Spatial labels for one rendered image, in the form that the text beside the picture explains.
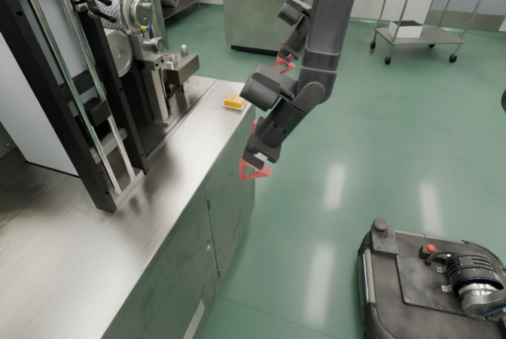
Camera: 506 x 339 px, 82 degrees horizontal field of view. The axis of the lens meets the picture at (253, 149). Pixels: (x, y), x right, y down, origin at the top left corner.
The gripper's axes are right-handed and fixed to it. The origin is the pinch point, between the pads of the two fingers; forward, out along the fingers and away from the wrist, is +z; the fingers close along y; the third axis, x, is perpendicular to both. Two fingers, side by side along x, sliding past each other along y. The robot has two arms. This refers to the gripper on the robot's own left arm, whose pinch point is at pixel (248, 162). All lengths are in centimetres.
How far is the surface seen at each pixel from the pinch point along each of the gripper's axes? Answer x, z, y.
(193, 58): -29, 18, -55
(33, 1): -44.9, -12.5, 5.3
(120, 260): -13.7, 24.7, 20.9
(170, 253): -3.2, 33.5, 10.7
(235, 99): -7, 18, -46
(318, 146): 74, 78, -139
